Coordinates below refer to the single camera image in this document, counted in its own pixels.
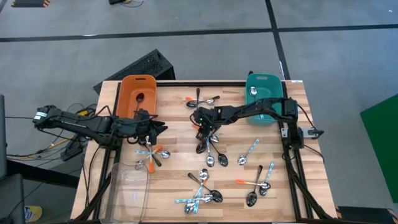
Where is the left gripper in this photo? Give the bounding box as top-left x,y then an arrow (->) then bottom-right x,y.
119,109 -> 169,146

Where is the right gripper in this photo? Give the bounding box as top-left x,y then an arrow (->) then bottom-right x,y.
191,106 -> 225,142

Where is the orange handle spoon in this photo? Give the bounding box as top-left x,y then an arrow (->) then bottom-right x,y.
146,139 -> 155,174
134,145 -> 164,171
185,96 -> 216,105
192,123 -> 220,144
234,179 -> 272,191

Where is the blue patterned handle spoon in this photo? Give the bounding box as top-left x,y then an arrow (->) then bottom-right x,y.
259,161 -> 275,197
183,185 -> 205,215
205,136 -> 216,168
237,138 -> 260,166
249,86 -> 265,121
192,168 -> 210,215
134,150 -> 172,160
174,194 -> 215,204

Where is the orange plastic bin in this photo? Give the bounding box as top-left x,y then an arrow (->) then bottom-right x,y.
116,73 -> 158,123

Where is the black perforated crate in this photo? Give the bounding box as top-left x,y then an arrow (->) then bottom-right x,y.
93,49 -> 177,95

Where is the clear plastic bin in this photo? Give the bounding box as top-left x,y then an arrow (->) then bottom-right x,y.
99,161 -> 152,224

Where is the teal plastic bin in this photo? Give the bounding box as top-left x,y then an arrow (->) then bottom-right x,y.
244,72 -> 286,127

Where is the black floor power brick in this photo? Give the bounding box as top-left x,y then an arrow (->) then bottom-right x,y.
60,139 -> 84,162

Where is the grey connector box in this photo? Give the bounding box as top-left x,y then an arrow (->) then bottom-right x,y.
306,128 -> 325,139

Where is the black floor beam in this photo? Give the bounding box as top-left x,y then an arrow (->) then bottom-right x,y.
6,159 -> 80,189

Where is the yellow snack bag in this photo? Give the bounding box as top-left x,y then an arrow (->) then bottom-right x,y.
24,205 -> 43,223

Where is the dark grey cabinet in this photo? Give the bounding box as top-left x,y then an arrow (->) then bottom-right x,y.
0,95 -> 7,180

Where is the green board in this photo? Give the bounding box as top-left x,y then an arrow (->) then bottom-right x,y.
359,93 -> 398,203

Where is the black orange-striped floor mat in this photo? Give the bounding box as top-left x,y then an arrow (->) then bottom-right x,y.
11,0 -> 50,8
337,205 -> 398,224

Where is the black device with cables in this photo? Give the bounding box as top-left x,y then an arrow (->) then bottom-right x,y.
108,0 -> 144,8

